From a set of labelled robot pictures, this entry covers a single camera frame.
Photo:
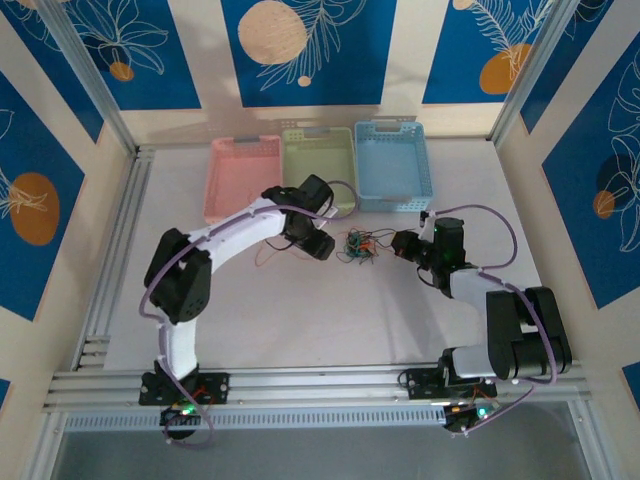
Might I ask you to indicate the aluminium frame post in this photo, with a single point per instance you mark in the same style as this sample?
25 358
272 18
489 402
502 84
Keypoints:
90 70
540 60

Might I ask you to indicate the perforated metal strip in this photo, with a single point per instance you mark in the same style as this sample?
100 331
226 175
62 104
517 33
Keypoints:
225 127

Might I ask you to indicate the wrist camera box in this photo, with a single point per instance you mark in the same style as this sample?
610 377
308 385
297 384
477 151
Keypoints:
426 222
330 212

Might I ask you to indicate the short aluminium frame rail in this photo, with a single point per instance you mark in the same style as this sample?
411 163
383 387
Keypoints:
135 200

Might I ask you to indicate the green plastic basket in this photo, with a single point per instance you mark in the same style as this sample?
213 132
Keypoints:
319 160

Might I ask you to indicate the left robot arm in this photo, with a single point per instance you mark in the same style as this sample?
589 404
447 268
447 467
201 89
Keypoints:
240 235

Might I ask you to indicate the long aluminium frame rail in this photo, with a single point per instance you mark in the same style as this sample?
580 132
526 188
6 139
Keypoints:
320 387

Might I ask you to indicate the pink plastic basket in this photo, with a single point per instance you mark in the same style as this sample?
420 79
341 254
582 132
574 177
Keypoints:
240 175

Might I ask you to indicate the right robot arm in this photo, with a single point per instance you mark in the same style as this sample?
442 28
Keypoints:
525 340

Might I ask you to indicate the left aluminium frame post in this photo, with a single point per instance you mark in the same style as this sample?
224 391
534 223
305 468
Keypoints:
90 70

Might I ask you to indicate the blue plastic basket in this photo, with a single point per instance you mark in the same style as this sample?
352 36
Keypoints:
392 165

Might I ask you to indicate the right aluminium frame post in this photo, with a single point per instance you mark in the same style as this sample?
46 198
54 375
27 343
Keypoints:
540 60

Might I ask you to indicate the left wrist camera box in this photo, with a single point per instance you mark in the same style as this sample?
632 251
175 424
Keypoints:
330 212

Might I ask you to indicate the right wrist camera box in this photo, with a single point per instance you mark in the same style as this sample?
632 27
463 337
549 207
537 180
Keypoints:
426 222

